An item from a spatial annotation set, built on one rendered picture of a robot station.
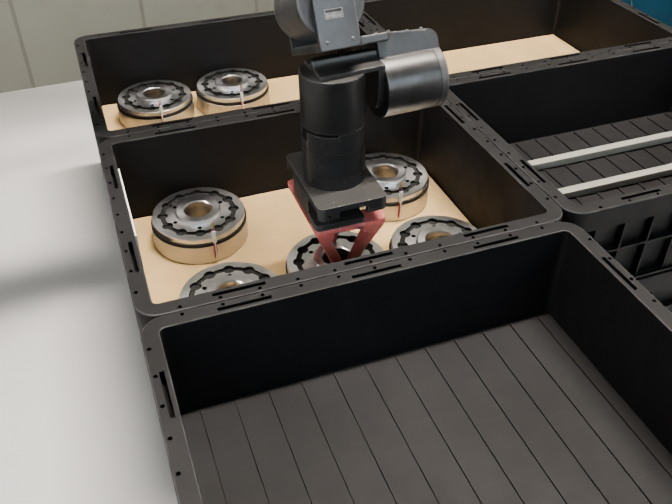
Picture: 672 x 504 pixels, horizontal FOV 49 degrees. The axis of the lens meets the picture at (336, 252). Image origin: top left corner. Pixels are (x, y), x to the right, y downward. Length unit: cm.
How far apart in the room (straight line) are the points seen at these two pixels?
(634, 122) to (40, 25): 202
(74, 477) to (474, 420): 40
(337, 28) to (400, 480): 36
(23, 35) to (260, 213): 191
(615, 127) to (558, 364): 48
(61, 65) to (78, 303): 182
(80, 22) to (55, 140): 137
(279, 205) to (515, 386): 36
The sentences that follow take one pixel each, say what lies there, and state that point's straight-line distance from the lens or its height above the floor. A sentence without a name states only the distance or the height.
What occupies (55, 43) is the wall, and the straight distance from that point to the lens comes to 271.
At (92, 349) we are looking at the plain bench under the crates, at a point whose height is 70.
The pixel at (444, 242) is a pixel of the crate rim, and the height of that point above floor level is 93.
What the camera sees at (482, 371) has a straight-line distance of 69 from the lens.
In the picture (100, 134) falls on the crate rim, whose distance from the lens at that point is 86.
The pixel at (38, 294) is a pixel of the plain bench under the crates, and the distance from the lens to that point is 102.
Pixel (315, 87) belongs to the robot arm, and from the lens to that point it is 62.
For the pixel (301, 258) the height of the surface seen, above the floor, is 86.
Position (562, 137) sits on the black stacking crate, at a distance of 106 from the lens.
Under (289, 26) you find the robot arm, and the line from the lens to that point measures 64.
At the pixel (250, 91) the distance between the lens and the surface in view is 107.
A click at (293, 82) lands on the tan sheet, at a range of 116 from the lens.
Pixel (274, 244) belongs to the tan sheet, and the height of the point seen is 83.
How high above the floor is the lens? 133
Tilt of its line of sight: 39 degrees down
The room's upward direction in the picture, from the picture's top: straight up
